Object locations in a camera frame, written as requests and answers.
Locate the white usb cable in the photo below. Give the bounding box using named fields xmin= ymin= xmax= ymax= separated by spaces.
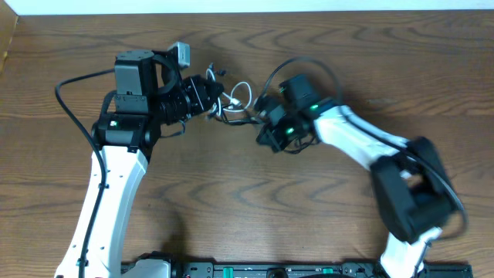
xmin=205 ymin=67 xmax=254 ymax=119

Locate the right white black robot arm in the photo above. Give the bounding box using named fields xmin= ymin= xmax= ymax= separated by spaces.
xmin=255 ymin=75 xmax=468 ymax=277

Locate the short black usb cable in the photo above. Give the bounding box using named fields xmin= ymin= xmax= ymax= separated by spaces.
xmin=208 ymin=63 xmax=228 ymax=117

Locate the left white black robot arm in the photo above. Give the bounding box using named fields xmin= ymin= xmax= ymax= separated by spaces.
xmin=55 ymin=42 xmax=224 ymax=277

